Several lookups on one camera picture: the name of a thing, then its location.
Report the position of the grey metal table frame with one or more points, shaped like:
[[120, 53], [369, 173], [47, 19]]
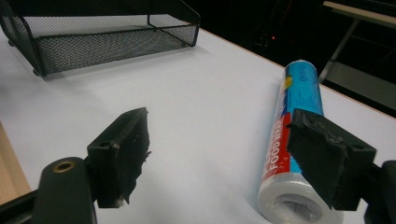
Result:
[[358, 77]]

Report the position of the black mesh tray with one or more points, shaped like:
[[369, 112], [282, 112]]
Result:
[[93, 46]]

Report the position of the blue food wrap roll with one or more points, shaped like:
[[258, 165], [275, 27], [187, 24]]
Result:
[[300, 93]]

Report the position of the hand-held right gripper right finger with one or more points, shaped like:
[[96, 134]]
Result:
[[327, 158]]

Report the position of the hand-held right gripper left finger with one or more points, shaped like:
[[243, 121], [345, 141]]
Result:
[[124, 155]]

